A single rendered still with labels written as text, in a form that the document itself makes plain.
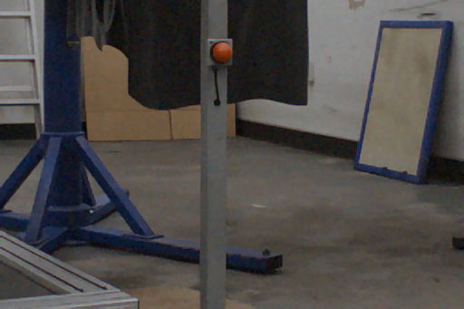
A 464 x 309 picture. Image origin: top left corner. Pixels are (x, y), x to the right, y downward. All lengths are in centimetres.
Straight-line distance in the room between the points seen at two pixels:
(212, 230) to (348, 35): 402
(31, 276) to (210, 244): 35
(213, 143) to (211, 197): 10
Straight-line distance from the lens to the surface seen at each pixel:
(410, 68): 550
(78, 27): 282
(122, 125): 717
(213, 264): 226
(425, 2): 553
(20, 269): 233
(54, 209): 378
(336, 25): 632
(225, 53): 218
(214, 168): 223
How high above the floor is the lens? 70
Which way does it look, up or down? 3 degrees down
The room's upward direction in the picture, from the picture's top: straight up
